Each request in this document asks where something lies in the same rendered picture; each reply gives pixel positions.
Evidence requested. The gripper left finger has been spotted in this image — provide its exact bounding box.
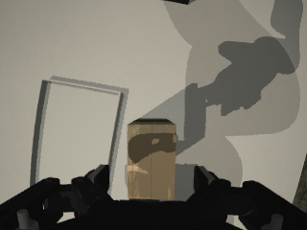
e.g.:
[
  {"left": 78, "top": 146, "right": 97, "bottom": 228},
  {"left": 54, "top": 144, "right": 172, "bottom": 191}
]
[{"left": 0, "top": 164, "right": 115, "bottom": 230}]

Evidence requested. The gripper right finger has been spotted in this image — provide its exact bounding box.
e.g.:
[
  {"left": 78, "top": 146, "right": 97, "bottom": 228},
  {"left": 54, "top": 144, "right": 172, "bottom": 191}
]
[{"left": 186, "top": 164, "right": 307, "bottom": 230}]

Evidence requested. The tan green-banded coffee pack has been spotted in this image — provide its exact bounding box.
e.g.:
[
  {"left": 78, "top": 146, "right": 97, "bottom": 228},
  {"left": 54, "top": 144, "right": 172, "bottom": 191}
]
[{"left": 127, "top": 118, "right": 177, "bottom": 202}]

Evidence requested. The white shallow tray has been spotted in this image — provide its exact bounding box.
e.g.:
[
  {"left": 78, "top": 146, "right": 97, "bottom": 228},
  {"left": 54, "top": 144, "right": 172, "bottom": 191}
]
[{"left": 30, "top": 75, "right": 130, "bottom": 196}]

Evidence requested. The white table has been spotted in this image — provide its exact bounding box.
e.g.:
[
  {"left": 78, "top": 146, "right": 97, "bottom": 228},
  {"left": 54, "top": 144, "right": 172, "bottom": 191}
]
[{"left": 0, "top": 0, "right": 307, "bottom": 230}]

